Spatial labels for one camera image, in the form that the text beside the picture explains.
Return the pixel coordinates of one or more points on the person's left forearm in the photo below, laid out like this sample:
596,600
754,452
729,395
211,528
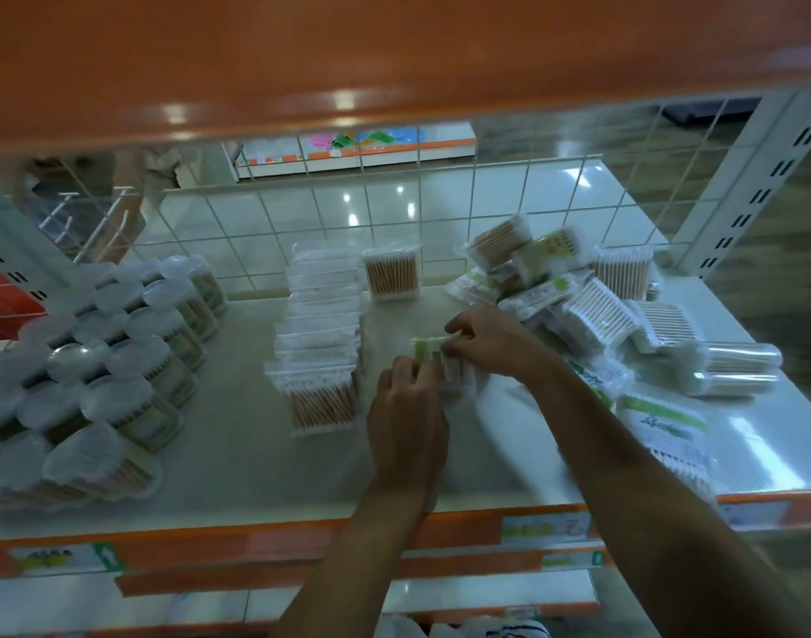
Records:
352,571

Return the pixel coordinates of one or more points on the white slotted end post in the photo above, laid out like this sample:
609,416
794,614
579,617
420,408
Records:
758,185

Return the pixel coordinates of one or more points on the person's right hand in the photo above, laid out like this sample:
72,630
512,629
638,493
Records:
505,342

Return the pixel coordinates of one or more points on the green-label swab packet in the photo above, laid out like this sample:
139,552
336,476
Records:
455,375

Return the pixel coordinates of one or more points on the narrow green price label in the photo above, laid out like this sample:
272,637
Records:
572,560

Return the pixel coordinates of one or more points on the distant white orange shelf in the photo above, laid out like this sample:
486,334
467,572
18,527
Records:
392,156

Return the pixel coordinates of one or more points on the pile of cotton swab packs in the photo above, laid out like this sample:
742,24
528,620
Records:
598,312

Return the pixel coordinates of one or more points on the blue plastic item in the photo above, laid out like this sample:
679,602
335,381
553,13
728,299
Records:
405,134

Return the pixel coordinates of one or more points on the pink plastic basin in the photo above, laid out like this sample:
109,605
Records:
319,142

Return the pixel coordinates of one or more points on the green plastic item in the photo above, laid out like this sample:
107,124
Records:
352,139

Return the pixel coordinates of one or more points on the price label green arrow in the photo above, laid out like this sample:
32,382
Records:
53,560

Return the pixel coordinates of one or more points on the person's white garment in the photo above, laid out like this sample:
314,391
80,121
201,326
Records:
498,627

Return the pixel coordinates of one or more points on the white shelf orange rail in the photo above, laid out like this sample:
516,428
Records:
213,471

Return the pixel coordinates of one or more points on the person's right forearm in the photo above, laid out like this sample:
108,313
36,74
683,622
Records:
665,511

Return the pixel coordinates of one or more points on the white slotted shelf post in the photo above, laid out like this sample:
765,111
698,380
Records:
13,252

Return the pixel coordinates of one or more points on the person's left hand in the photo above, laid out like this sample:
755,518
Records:
409,431

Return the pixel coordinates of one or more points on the white shelf board orange rim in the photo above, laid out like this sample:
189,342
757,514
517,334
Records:
478,588
405,46
80,604
246,578

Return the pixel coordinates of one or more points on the plain white price label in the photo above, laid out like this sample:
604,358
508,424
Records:
754,516

